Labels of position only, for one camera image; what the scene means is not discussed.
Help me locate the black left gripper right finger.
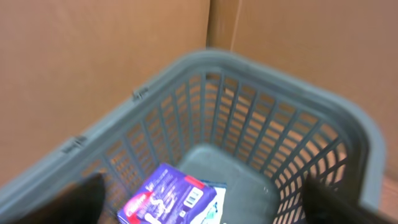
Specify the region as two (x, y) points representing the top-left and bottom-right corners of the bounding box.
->
(301, 175), (392, 224)

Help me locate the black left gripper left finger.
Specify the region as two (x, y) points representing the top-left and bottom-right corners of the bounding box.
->
(12, 174), (106, 224)

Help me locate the purple sanitary pad pack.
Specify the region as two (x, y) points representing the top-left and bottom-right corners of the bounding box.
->
(118, 163), (216, 224)

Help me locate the white blue snack bag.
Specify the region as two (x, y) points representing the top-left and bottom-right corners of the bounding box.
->
(190, 180), (227, 224)

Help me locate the grey plastic shopping basket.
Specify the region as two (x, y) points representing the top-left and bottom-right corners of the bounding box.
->
(1, 50), (386, 223)

